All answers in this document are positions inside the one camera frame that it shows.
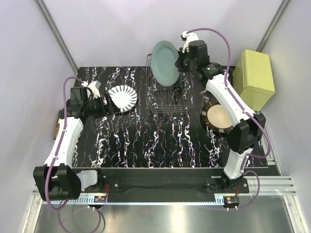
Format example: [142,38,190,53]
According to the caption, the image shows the white blue striped plate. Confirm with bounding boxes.
[108,85,138,113]

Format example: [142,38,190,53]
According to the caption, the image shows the light teal plate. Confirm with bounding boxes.
[150,40,179,87]

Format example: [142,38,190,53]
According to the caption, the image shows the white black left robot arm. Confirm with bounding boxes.
[33,87,121,202]

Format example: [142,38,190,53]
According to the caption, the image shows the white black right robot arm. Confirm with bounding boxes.
[175,39,266,193]

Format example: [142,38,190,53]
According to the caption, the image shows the dark cover book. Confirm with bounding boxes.
[53,109,64,141]

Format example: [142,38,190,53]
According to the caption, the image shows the brown cream checkered plate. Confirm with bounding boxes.
[201,100,233,133]

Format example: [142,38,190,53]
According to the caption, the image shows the yellow green box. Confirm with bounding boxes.
[233,50,275,111]

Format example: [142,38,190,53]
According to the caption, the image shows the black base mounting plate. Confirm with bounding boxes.
[46,166,282,204]

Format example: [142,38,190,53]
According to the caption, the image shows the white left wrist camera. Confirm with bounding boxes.
[81,81,101,100]

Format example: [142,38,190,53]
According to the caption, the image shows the dark wire dish rack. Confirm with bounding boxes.
[146,53,194,116]

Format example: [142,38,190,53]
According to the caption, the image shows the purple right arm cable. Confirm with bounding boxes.
[187,27,272,211]

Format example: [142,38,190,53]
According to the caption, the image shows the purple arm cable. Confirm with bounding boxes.
[187,27,272,211]
[45,77,107,230]

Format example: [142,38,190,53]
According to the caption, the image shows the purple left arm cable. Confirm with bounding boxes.
[45,77,107,230]

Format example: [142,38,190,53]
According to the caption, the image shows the aluminium rail frame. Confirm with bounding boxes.
[22,176,311,233]

